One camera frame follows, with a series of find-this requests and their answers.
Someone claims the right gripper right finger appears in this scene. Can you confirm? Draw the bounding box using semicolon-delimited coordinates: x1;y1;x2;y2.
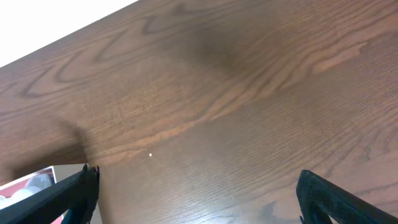
296;170;397;224

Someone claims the clear spray bottle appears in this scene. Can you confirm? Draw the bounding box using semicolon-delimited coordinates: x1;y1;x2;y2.
25;174;53;190

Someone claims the white box with pink interior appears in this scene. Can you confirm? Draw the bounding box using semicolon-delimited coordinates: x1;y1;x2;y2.
1;166;72;198

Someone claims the white lotion tube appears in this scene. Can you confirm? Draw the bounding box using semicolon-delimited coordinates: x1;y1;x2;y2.
1;186;41;209

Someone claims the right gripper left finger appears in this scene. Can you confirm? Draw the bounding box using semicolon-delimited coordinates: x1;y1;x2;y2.
1;164;100;224

